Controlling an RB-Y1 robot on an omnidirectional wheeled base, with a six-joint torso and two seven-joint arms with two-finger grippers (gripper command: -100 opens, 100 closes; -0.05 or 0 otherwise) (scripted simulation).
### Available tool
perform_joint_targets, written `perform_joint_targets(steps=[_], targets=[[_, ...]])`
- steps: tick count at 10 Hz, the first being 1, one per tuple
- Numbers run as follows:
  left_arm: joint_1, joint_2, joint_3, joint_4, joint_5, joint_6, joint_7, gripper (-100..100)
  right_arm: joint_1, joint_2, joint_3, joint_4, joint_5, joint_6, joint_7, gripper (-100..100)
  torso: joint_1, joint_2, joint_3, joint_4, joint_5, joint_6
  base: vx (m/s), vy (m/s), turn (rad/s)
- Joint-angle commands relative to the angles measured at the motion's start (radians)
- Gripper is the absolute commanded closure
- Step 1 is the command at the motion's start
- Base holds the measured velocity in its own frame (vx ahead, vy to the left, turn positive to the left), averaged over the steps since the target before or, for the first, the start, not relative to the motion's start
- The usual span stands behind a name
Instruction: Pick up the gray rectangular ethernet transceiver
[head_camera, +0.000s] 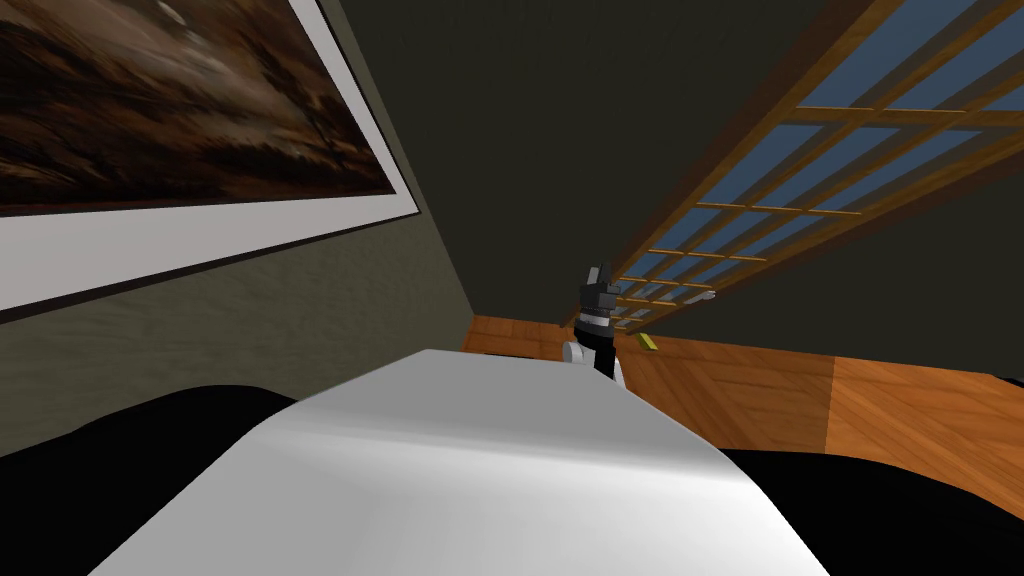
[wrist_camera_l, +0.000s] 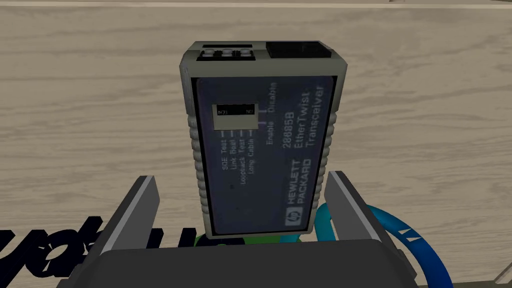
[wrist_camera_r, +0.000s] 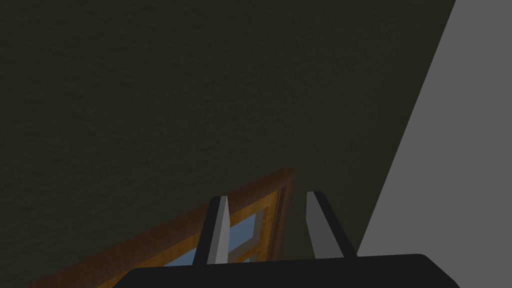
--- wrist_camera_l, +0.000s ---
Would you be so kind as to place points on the grey box with dark label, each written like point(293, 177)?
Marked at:
point(256, 160)

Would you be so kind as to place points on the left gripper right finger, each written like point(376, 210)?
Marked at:
point(354, 216)

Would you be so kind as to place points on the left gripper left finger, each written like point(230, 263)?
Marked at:
point(128, 216)

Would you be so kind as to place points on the black flat lettering shape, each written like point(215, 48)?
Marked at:
point(90, 232)

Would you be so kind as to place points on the green flat shape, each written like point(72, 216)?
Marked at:
point(208, 240)

